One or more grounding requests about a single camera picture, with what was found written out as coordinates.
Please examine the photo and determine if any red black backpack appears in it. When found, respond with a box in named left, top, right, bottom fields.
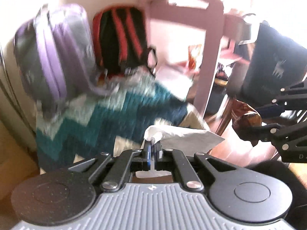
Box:
left=93, top=5, right=158, bottom=78

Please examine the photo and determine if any purple grey backpack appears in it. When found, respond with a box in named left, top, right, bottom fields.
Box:
left=14, top=4, right=119, bottom=119

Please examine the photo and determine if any dark teal deer trash bin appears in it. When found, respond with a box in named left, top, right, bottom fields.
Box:
left=240, top=23, right=306, bottom=107

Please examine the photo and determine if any small bin with purple trash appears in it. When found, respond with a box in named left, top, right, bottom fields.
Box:
left=206, top=63, right=229, bottom=115

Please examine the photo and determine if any small brown snack wrapper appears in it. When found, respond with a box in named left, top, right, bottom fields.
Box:
left=231, top=99, right=262, bottom=146

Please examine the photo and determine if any zigzag teal white quilt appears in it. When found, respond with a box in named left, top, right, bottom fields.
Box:
left=36, top=74, right=208, bottom=172

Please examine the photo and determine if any dark wooden chair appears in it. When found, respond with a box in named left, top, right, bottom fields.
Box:
left=206, top=76, right=284, bottom=159

